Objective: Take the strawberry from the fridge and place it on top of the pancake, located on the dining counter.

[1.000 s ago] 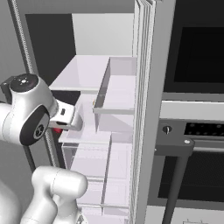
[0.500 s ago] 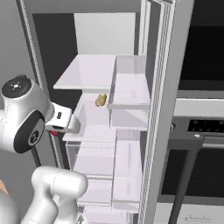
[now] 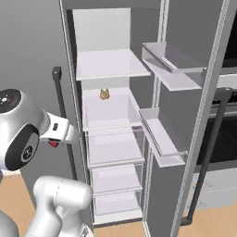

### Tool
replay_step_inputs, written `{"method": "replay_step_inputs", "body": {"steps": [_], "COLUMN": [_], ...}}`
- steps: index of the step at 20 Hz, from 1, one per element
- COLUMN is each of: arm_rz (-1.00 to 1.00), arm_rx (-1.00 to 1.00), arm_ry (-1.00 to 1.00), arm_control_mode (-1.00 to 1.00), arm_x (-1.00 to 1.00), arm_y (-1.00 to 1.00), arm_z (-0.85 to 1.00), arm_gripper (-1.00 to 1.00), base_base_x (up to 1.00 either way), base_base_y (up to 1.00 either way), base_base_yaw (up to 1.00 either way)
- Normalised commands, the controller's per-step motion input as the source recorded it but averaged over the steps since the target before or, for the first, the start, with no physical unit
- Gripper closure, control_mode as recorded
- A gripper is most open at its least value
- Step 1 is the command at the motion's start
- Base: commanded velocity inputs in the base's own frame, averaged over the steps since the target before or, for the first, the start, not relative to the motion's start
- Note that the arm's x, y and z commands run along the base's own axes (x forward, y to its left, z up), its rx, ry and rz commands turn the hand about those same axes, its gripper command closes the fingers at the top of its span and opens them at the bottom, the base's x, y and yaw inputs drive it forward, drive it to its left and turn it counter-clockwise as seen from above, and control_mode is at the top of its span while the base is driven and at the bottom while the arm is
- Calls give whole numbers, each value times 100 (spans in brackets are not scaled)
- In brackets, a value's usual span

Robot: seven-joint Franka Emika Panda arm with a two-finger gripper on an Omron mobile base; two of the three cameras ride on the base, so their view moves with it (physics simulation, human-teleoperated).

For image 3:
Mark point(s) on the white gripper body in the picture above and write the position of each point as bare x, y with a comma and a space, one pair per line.
72, 133

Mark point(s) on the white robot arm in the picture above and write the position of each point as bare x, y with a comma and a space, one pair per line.
18, 123

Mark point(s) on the clear deep fridge bin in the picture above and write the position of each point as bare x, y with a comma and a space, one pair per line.
108, 111

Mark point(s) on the clear fridge drawer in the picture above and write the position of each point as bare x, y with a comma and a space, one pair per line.
114, 148
116, 205
115, 180

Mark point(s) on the wide glass fridge shelf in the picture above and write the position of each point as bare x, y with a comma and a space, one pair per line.
108, 63

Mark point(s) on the plain grey fridge door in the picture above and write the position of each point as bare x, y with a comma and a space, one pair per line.
27, 46

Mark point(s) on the grey fridge cabinet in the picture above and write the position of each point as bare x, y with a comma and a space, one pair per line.
102, 29

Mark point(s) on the grey fridge door with shelves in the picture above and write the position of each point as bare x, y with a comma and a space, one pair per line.
180, 27

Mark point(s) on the small yellowish fruit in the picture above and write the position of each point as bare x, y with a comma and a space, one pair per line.
105, 94

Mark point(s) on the long door shelf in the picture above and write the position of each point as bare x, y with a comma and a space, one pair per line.
160, 142

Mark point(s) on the flat door shelf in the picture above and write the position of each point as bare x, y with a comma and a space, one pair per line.
176, 81

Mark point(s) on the small door shelf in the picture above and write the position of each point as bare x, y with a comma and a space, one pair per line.
168, 60

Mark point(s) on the black and silver oven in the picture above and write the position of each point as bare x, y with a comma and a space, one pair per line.
225, 145

